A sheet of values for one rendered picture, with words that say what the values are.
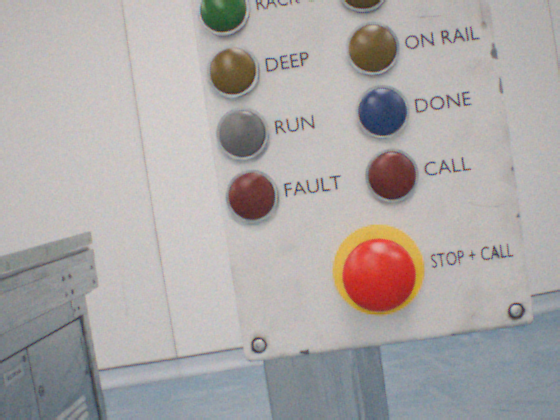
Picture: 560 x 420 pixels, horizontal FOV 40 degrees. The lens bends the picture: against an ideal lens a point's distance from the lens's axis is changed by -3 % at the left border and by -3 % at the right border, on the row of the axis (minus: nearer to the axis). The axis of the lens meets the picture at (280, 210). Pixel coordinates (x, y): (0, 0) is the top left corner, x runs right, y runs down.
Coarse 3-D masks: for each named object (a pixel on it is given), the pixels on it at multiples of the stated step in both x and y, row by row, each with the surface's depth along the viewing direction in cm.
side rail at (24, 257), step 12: (60, 240) 177; (72, 240) 185; (84, 240) 192; (12, 252) 153; (24, 252) 158; (36, 252) 163; (48, 252) 170; (60, 252) 176; (0, 264) 146; (12, 264) 151; (24, 264) 157
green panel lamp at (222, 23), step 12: (204, 0) 44; (216, 0) 44; (228, 0) 44; (240, 0) 44; (204, 12) 44; (216, 12) 44; (228, 12) 44; (240, 12) 44; (216, 24) 44; (228, 24) 44; (240, 24) 44
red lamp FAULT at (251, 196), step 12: (240, 180) 45; (252, 180) 44; (264, 180) 45; (228, 192) 45; (240, 192) 45; (252, 192) 44; (264, 192) 44; (240, 204) 45; (252, 204) 45; (264, 204) 44; (240, 216) 45; (252, 216) 45
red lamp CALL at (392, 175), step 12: (384, 156) 44; (396, 156) 44; (372, 168) 44; (384, 168) 44; (396, 168) 44; (408, 168) 44; (372, 180) 44; (384, 180) 44; (396, 180) 44; (408, 180) 44; (384, 192) 44; (396, 192) 44; (408, 192) 44
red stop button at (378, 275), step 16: (368, 240) 43; (384, 240) 42; (352, 256) 42; (368, 256) 42; (384, 256) 42; (400, 256) 42; (352, 272) 42; (368, 272) 42; (384, 272) 42; (400, 272) 42; (352, 288) 42; (368, 288) 42; (384, 288) 42; (400, 288) 42; (368, 304) 42; (384, 304) 42; (400, 304) 42
